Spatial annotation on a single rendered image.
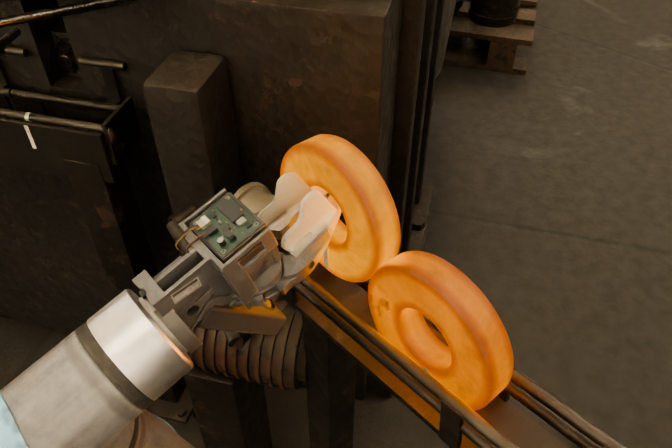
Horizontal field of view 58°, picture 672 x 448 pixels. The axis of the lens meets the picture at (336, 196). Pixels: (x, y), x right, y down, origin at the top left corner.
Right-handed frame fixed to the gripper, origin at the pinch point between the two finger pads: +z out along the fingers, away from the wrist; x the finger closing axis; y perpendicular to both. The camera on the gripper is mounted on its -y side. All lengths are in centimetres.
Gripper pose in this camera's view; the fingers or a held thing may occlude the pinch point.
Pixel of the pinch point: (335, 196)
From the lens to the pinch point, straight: 60.7
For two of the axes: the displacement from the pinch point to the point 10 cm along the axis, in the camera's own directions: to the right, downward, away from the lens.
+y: -2.1, -6.1, -7.7
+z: 7.3, -6.2, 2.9
